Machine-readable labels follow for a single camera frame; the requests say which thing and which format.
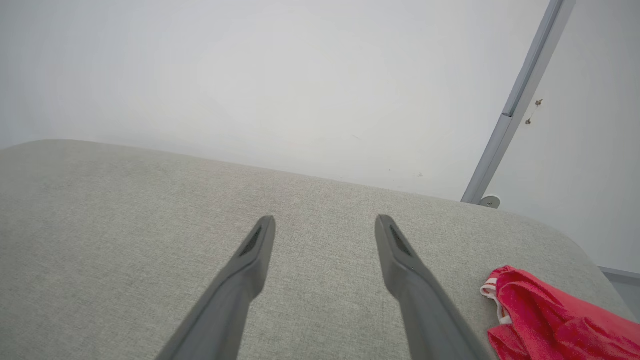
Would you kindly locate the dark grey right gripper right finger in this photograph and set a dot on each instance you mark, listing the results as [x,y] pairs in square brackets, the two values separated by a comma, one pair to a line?
[425,310]

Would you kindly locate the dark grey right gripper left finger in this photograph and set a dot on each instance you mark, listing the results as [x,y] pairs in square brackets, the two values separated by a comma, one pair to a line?
[225,310]

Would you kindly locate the red and white garment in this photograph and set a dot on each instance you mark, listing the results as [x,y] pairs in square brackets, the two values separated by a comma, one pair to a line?
[550,320]

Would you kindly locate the grey fabric sofa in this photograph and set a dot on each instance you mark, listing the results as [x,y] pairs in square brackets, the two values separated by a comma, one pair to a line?
[125,225]

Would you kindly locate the grey skirting board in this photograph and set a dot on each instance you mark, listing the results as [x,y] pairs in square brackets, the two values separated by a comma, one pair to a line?
[622,274]

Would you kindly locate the grey metal post foot bracket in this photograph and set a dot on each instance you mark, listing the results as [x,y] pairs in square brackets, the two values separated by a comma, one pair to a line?
[490,201]

